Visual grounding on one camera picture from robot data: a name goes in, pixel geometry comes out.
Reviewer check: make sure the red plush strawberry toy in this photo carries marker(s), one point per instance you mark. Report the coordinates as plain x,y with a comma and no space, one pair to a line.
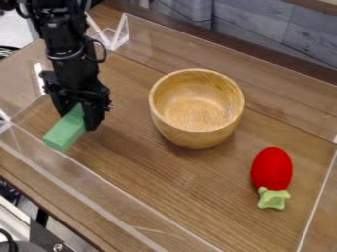
271,175

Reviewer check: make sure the black clamp with cable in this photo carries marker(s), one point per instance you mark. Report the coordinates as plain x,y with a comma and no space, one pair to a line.
41,241

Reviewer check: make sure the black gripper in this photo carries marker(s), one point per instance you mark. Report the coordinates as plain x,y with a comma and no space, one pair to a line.
72,83

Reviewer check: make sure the green foam stick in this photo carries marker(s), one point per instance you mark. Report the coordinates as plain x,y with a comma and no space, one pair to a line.
67,130

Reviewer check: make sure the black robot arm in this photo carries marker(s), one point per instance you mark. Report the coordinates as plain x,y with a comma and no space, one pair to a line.
60,23

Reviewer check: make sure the brown wooden bowl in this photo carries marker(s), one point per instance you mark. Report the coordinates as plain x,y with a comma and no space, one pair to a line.
195,107

